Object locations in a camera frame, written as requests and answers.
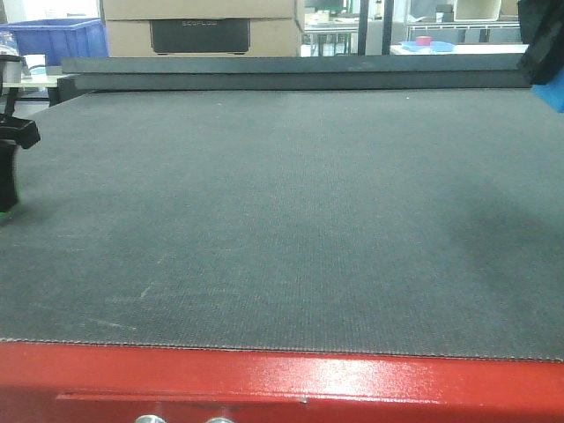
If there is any cardboard box with black print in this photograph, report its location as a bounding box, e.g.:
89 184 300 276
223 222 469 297
100 0 305 57

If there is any small blue tray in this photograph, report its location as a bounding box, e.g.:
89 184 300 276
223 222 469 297
400 41 456 53

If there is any blue plastic crate background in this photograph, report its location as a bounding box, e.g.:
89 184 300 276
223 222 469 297
1 18 108 66

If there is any silver round knob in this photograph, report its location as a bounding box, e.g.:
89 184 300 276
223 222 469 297
134 414 167 423
205 416 235 423

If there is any dark conveyor belt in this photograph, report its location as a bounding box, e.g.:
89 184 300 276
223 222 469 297
1 90 563 360

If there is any white paper cup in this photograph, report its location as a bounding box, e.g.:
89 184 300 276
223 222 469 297
24 54 47 73

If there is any red conveyor frame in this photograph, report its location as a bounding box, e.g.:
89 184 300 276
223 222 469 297
1 342 563 422

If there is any blue block at right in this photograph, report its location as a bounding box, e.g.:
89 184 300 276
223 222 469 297
531 70 564 113

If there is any silver round knob right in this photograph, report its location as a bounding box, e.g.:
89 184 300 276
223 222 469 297
205 416 235 423

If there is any dark rear conveyor rail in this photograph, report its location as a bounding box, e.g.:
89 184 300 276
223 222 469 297
62 54 528 91

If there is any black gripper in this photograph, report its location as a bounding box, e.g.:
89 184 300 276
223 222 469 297
1 115 41 211

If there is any black gripper of other arm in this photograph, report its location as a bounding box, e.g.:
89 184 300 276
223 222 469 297
517 0 563 85

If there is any silver round knob left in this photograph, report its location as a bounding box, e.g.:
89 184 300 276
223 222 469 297
134 414 167 423

